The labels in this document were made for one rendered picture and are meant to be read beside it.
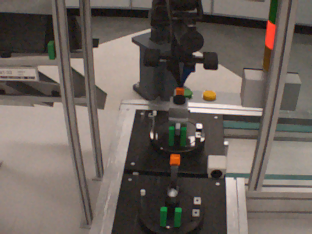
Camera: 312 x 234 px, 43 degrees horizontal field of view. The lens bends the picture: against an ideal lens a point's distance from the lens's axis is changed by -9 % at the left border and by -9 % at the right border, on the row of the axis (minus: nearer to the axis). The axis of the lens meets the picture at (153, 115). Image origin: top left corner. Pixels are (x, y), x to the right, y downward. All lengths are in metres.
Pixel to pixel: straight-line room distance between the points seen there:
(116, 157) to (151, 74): 0.39
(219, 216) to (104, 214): 0.25
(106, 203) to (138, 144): 0.20
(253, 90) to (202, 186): 0.26
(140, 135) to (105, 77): 0.50
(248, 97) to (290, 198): 0.30
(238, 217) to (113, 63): 0.92
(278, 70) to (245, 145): 0.42
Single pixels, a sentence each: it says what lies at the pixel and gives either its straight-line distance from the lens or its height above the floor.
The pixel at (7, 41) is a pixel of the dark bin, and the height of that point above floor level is 1.32.
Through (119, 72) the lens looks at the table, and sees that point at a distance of 1.57.
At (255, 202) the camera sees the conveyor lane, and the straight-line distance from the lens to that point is 1.01.
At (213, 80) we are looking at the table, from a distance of 1.54.
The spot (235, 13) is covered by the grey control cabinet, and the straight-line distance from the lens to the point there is 4.09.
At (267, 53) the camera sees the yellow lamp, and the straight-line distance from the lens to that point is 0.80.
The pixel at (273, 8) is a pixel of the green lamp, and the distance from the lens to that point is 0.76.
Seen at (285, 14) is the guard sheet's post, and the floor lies 1.40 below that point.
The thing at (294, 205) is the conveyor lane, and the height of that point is 0.91.
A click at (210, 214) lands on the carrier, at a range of 0.90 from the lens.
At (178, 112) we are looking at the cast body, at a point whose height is 1.07.
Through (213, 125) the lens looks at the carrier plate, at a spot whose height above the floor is 0.97.
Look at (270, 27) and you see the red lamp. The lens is 0.78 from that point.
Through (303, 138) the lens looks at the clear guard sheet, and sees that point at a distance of 0.91.
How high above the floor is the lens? 1.65
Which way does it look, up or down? 36 degrees down
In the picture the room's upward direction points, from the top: straight up
